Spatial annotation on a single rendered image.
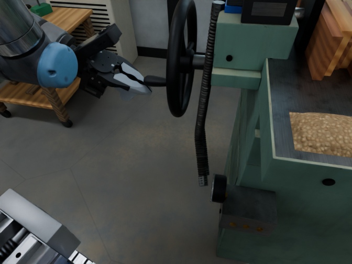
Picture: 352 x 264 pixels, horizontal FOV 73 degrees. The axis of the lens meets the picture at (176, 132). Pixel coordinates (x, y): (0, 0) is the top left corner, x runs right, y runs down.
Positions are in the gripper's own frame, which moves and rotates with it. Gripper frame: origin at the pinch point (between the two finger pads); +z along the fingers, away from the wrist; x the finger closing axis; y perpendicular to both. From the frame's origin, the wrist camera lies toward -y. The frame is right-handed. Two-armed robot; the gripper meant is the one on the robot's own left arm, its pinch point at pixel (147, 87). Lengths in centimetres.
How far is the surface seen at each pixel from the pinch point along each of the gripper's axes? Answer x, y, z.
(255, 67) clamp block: -0.2, -17.7, 15.7
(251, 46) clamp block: -0.2, -20.5, 12.2
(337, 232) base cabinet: 11, 3, 63
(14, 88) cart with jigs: -63, 115, -73
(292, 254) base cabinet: 11, 26, 71
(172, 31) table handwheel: -2.9, -13.4, -1.2
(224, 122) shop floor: -72, 59, 59
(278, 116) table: 15.2, -20.9, 16.8
